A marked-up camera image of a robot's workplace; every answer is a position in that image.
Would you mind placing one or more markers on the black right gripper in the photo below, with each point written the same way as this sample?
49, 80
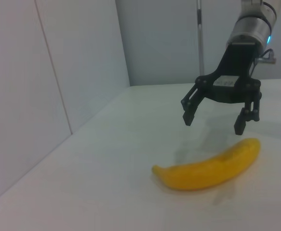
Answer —
236, 67

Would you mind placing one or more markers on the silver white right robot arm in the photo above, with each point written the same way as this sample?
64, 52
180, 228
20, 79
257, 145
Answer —
253, 26

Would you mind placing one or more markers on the yellow banana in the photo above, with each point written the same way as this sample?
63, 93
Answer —
203, 175

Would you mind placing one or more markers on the grey vertical pole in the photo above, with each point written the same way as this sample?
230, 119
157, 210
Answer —
200, 36

